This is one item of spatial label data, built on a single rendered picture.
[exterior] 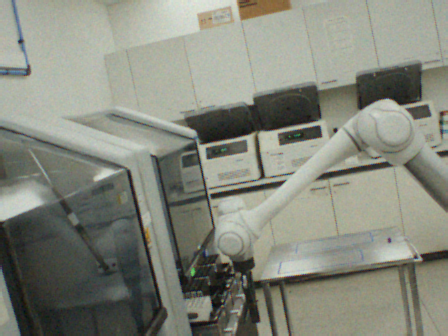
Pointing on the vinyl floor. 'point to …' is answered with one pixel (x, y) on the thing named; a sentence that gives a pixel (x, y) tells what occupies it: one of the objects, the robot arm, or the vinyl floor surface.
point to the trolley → (346, 257)
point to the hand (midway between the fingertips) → (254, 313)
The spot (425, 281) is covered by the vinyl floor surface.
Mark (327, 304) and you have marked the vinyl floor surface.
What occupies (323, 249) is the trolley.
